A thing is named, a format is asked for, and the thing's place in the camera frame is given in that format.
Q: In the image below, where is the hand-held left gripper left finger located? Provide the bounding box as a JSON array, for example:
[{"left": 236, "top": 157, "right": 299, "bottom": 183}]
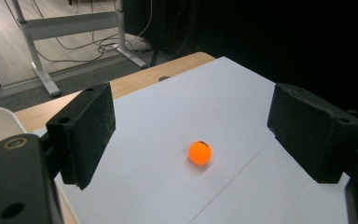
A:
[{"left": 46, "top": 81, "right": 117, "bottom": 191}]

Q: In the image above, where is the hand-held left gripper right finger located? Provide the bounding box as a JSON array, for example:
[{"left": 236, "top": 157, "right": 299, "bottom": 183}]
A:
[{"left": 267, "top": 82, "right": 358, "bottom": 185}]

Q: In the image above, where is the orange ball with black mark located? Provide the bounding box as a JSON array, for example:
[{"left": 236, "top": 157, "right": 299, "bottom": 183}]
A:
[{"left": 187, "top": 140, "right": 213, "bottom": 166}]

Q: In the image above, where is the wooden table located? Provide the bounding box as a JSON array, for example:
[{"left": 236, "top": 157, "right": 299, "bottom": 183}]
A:
[{"left": 13, "top": 51, "right": 217, "bottom": 224}]

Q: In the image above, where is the white metal stand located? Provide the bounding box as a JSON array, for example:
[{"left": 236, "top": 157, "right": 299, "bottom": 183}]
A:
[{"left": 10, "top": 0, "right": 148, "bottom": 98}]

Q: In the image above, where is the black curtain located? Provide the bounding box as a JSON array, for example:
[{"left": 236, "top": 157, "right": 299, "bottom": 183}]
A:
[{"left": 123, "top": 0, "right": 358, "bottom": 113}]

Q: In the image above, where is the white table mat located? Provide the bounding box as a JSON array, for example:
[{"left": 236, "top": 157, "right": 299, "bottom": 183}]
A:
[{"left": 32, "top": 55, "right": 358, "bottom": 224}]

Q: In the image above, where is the tangle of floor cables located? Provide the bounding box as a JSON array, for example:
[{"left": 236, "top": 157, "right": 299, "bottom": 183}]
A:
[{"left": 32, "top": 0, "right": 155, "bottom": 63}]

